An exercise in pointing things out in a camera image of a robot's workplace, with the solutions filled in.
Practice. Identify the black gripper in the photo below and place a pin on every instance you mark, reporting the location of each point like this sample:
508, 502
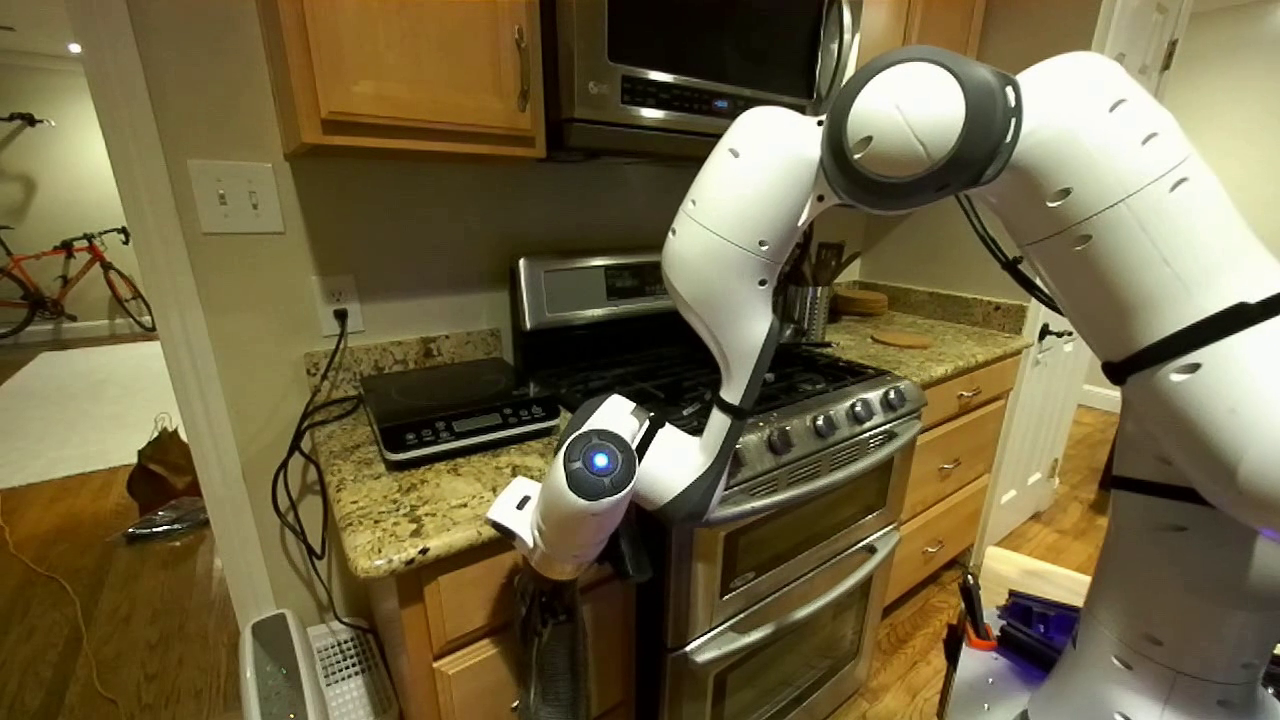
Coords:
578, 592

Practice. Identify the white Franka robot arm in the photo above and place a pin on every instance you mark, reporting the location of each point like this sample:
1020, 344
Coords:
1132, 203

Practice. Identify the narrow deep wooden drawer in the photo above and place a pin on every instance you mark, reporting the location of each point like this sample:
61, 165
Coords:
474, 681

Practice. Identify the shallow wooden drawer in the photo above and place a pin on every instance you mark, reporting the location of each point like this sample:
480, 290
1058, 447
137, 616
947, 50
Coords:
967, 390

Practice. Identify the short granite countertop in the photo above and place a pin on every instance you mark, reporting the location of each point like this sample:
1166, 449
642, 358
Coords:
414, 514

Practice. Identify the narrow wooden base cabinet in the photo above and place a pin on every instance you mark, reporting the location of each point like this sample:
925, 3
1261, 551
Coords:
399, 640

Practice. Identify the black induction cooktop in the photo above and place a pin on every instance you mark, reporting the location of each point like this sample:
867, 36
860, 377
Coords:
454, 402

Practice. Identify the white grille panel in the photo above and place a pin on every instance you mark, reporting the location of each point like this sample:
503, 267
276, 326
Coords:
349, 675

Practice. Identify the silver stove knob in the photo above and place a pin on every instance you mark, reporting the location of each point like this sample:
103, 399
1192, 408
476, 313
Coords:
822, 426
781, 436
860, 408
893, 399

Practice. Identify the white space heater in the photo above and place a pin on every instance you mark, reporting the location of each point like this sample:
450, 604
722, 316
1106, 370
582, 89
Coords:
280, 666

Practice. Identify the stainless steel gas stove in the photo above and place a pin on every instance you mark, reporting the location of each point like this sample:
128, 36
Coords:
585, 286

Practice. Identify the round wooden board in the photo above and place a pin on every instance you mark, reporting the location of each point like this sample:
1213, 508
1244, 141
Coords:
860, 302

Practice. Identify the flat wooden board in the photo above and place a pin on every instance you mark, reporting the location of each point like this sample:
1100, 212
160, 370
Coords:
902, 336

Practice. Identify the dark shoe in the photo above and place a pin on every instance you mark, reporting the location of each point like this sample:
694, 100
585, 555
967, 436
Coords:
167, 521

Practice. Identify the brown bag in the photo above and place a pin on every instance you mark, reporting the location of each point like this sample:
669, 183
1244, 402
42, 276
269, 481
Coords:
167, 464

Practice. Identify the long granite countertop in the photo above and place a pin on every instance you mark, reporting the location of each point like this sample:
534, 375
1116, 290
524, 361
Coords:
943, 344

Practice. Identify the light wooden board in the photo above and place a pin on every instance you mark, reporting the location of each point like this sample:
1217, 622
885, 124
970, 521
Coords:
1034, 576

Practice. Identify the dark purple box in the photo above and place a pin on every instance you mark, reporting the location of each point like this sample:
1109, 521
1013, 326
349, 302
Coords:
1037, 630

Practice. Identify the white panel door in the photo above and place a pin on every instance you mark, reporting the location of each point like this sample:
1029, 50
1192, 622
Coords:
1045, 426

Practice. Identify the white area rug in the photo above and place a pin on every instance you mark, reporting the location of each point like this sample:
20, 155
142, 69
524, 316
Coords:
83, 413

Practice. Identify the stainless steel microwave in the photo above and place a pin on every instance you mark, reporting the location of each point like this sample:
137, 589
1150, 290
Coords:
694, 54

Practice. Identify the wooden upper cabinet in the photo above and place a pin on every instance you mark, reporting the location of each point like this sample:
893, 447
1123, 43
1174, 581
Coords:
935, 20
402, 66

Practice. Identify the red bicycle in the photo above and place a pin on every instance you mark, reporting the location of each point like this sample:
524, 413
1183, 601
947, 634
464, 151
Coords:
94, 236

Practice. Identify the black bicycle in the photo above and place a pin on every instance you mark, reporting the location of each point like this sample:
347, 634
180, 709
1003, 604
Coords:
18, 123

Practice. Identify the recessed ceiling light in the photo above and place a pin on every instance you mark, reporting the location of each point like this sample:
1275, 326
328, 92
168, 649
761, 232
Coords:
75, 45

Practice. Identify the white wall outlet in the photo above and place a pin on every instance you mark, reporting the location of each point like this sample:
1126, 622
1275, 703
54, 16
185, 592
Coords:
341, 316

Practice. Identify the white light switch plate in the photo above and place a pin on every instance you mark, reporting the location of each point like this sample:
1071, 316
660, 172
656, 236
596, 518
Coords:
238, 197

